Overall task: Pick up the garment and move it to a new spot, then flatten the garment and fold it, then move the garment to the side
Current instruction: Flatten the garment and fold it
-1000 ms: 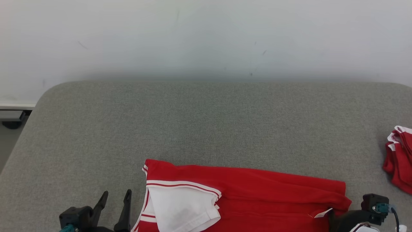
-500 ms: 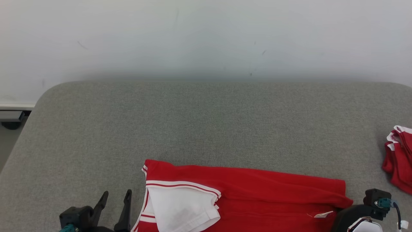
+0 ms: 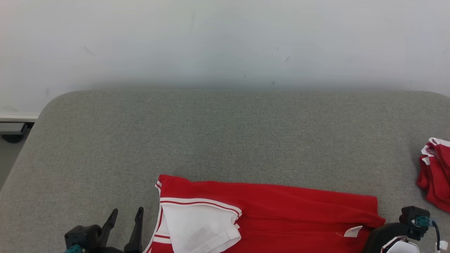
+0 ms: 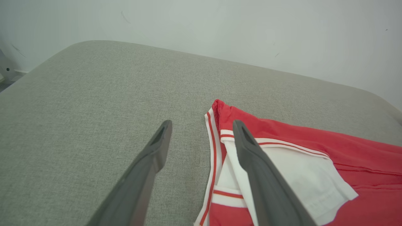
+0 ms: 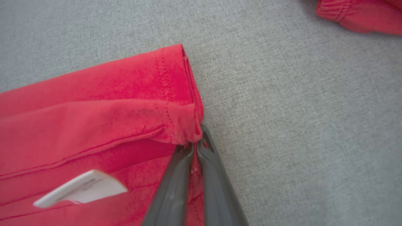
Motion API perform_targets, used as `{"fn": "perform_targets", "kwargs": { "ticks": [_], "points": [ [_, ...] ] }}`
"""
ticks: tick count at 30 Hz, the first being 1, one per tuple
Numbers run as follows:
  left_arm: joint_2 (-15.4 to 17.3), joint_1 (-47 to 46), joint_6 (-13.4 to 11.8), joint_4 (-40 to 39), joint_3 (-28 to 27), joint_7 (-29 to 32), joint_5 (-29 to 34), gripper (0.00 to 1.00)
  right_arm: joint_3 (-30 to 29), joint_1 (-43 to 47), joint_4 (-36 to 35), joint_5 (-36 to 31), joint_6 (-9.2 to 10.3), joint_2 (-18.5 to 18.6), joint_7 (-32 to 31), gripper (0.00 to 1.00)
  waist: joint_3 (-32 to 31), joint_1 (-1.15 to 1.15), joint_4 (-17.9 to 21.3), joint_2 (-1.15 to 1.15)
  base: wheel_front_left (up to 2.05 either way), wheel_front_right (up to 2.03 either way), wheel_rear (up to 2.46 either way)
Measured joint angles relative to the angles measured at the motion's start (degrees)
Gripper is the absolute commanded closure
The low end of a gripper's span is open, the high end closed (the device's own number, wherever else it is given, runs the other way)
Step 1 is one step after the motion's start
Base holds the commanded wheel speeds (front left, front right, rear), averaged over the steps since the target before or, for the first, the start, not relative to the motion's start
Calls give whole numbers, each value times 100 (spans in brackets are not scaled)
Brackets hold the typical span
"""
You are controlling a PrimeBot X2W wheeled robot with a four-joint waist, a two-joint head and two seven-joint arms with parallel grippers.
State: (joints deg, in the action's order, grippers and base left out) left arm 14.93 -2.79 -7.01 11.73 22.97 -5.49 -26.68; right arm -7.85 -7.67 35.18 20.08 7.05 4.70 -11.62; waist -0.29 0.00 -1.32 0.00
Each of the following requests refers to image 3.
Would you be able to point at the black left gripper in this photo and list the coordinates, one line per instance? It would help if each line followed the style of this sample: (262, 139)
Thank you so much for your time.
(88, 237)

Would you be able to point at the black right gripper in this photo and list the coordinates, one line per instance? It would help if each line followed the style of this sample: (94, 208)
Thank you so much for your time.
(381, 235)

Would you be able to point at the red shorts with white stripes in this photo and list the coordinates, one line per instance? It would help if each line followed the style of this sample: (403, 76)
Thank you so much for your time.
(437, 175)

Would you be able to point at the red shirt with white sleeves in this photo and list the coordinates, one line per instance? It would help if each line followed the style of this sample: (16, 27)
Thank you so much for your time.
(299, 218)

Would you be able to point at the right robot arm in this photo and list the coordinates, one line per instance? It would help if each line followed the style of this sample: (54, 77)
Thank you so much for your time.
(400, 246)

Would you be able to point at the black furniture foot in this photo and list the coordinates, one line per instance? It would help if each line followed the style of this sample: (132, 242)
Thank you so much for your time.
(12, 135)

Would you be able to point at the white skirting board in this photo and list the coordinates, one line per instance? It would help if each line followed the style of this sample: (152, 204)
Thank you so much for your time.
(17, 118)

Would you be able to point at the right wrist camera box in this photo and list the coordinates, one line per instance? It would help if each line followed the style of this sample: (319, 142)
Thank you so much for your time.
(411, 214)

